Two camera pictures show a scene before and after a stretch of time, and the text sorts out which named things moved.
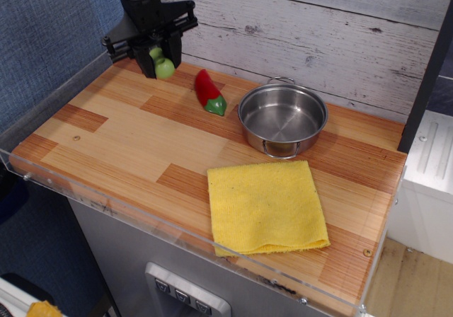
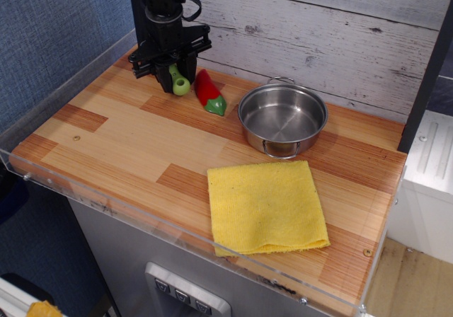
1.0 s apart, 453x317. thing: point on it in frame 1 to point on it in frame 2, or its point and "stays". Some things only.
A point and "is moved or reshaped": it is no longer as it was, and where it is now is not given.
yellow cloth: (265, 207) stays
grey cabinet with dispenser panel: (147, 274) stays
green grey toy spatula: (164, 66) is moved or reshaped
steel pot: (282, 118) stays
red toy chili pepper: (209, 93) stays
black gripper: (152, 25) to (165, 38)
